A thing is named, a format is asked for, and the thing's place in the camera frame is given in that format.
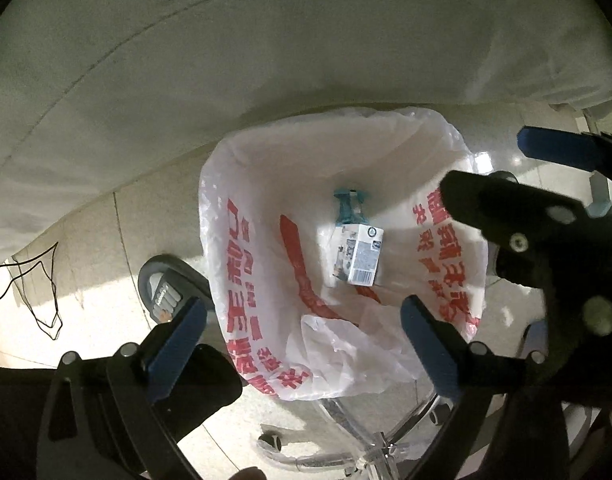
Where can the white paper carton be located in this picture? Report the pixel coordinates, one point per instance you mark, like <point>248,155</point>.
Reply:
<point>358,255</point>

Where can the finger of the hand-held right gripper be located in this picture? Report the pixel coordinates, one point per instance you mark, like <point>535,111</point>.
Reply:
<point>485,200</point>
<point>550,144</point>

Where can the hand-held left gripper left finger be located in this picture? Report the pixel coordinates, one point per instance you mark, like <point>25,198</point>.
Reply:
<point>178,345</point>

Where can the person's left hand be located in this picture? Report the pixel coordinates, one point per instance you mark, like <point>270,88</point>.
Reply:
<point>243,475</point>

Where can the white bed cover cloth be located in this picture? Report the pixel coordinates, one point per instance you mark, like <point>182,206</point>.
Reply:
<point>236,50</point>

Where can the chrome swivel chair base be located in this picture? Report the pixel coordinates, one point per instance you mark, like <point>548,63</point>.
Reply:
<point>380,455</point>

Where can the grey slipper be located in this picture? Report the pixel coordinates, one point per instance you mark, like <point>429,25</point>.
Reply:
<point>161,285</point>

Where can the white plastic bag red print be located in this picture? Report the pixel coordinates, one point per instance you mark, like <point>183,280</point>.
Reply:
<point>286,185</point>

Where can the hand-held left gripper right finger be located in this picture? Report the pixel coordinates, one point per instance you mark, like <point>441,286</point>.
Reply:
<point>430,345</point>

